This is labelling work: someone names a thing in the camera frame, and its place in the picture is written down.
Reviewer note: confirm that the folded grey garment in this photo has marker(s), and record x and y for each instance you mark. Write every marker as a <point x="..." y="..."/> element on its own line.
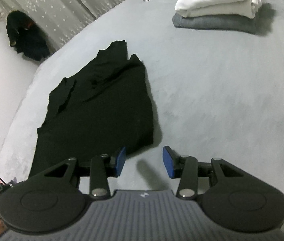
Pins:
<point x="214" y="22"/>

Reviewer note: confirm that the black clothes hanging in corner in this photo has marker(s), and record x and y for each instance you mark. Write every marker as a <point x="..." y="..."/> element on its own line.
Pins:
<point x="25" y="36"/>

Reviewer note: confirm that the black garment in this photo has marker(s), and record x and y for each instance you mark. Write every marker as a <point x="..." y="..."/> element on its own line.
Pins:
<point x="103" y="108"/>

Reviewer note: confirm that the grey bed sheet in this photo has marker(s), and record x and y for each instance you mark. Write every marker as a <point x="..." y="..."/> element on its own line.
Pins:
<point x="214" y="93"/>

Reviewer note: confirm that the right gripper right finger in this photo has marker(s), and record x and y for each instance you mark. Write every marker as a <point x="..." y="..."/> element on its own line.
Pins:
<point x="174" y="163"/>

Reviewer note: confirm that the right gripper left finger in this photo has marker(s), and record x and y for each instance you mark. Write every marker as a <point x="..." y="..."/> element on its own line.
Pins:
<point x="116" y="163"/>

